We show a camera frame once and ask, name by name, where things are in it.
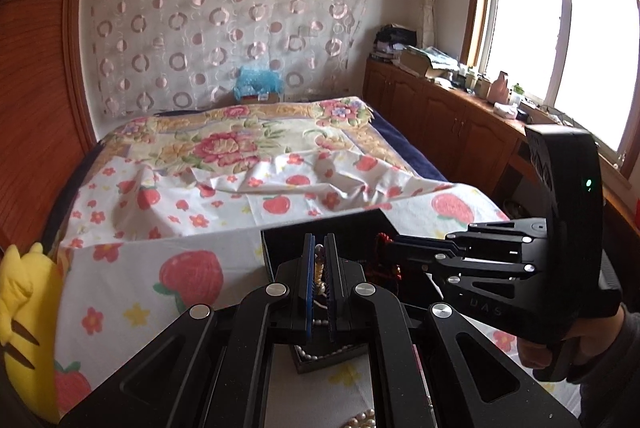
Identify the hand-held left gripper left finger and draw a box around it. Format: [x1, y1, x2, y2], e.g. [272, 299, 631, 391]
[59, 233, 317, 428]

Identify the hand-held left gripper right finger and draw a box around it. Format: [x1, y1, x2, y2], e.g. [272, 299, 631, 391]
[324, 233, 583, 428]

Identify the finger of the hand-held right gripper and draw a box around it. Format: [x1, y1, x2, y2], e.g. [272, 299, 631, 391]
[385, 252, 540, 296]
[385, 217, 551, 261]

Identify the beaded bracelet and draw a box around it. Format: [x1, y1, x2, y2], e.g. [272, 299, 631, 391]
[314, 244, 332, 311]

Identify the black jewelry box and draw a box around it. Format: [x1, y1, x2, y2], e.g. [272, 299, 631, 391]
[260, 208, 437, 375]

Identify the red tassel bracelet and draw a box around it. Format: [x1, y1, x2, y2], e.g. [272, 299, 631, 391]
[366, 232, 407, 295]

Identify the person's right forearm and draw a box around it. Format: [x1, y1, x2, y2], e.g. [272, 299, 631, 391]
[570, 303, 640, 428]

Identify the person's right hand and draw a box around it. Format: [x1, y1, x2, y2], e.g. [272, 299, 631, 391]
[516, 305, 627, 384]

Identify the wooden cabinet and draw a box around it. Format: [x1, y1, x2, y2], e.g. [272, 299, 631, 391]
[362, 56, 640, 269]

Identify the navy blue blanket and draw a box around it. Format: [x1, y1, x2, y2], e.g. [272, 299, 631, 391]
[374, 112, 449, 183]

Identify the pink bottle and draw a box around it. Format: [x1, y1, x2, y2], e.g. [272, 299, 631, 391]
[487, 71, 511, 101]

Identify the strawberry print bed sheet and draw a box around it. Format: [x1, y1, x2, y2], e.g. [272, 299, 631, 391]
[50, 152, 558, 428]

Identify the floral blanket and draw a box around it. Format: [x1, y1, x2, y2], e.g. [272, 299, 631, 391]
[97, 96, 417, 189]

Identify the small cardboard box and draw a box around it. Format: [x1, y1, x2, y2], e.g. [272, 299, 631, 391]
[238, 91, 282, 105]

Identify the blue plastic bag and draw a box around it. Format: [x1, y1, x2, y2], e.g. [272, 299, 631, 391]
[233, 64, 286, 99]

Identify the pile of dark clothes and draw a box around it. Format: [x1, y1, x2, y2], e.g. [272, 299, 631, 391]
[370, 24, 426, 64]

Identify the yellow plush toy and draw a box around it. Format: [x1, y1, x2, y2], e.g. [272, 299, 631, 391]
[0, 242, 64, 425]

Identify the wooden wardrobe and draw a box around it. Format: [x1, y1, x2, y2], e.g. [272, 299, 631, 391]
[0, 0, 99, 255]

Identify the white pearl necklace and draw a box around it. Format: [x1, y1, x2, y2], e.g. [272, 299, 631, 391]
[294, 343, 370, 365]
[339, 408, 379, 428]

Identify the wooden frame window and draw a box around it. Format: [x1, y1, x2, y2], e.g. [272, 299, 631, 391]
[462, 0, 640, 173]

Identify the circle pattern wall curtain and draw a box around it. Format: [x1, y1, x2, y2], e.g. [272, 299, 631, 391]
[84, 0, 372, 119]

